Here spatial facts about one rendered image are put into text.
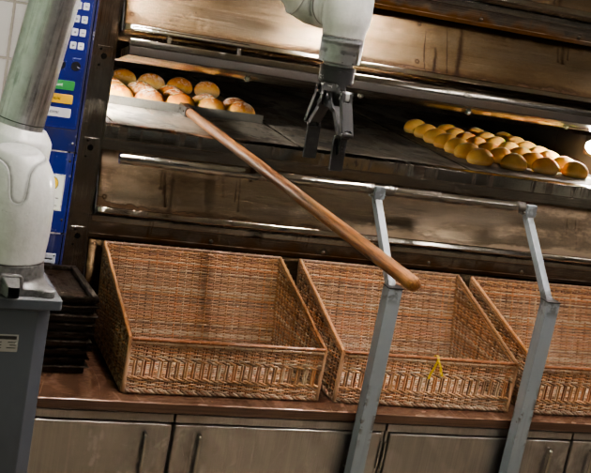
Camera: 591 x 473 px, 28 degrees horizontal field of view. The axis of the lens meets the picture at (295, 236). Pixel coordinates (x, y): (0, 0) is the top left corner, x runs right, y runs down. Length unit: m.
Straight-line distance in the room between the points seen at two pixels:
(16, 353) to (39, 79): 0.56
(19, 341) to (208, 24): 1.33
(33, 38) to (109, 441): 1.10
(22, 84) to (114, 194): 0.98
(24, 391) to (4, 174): 0.44
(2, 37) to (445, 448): 1.66
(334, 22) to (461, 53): 1.26
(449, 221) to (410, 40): 0.59
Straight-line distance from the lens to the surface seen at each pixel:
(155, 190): 3.44
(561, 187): 3.94
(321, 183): 3.16
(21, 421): 2.44
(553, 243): 3.97
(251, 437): 3.16
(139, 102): 3.81
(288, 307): 3.45
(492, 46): 3.73
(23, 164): 2.31
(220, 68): 3.26
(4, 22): 3.30
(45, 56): 2.48
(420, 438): 3.35
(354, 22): 2.46
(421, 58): 3.61
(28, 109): 2.49
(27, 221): 2.31
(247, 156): 3.13
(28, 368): 2.40
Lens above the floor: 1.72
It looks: 13 degrees down
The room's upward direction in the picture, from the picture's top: 11 degrees clockwise
